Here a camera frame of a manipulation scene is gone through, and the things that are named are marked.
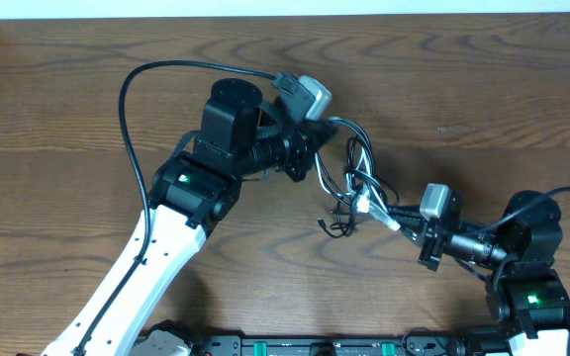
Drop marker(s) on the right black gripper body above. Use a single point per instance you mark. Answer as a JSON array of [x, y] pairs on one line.
[[432, 246]]

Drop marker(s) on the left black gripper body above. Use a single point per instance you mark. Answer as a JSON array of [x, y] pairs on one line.
[[299, 145]]

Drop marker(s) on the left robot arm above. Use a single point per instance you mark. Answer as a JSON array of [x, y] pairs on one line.
[[240, 134]]

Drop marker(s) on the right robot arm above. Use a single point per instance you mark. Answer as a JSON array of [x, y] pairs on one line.
[[513, 258]]

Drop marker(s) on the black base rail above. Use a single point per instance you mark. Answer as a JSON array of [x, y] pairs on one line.
[[168, 339]]

